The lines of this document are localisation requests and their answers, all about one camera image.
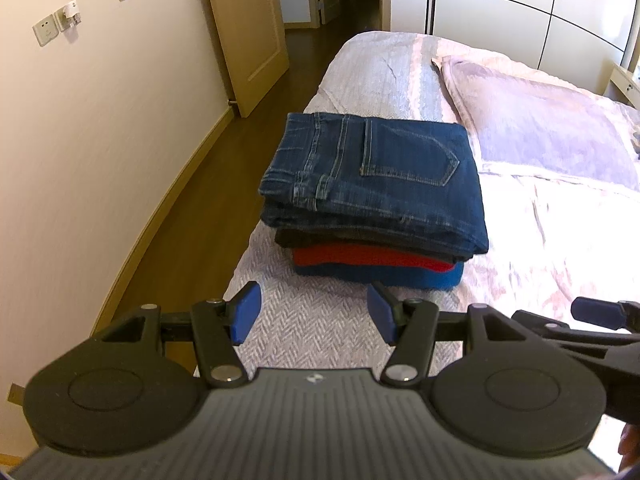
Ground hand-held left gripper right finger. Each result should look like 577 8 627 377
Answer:
366 282 546 386

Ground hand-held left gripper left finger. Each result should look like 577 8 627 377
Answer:
100 281 262 389

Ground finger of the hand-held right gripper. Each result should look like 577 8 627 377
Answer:
510 310 640 356
572 296 640 333

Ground blue denim jeans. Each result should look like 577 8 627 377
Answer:
258 112 489 263

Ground person's right hand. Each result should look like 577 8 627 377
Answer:
619 420 640 473

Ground blue folded garment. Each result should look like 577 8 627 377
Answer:
294 261 465 291

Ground red folded garment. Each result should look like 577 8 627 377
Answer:
292 246 453 273

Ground pink blanket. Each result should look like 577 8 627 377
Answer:
475 160 640 333

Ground dark grey folded garment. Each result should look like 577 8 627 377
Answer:
275 227 473 263

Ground lavender pillow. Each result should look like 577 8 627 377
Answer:
432 55 640 191

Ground white dressing table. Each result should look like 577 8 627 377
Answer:
602 62 640 108

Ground wooden door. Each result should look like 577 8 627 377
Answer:
200 0 291 118

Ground white wardrobe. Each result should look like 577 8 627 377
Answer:
390 0 640 96

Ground white plug adapter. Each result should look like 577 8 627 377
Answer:
54 0 82 31

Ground beige wall socket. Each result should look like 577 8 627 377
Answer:
32 12 61 47

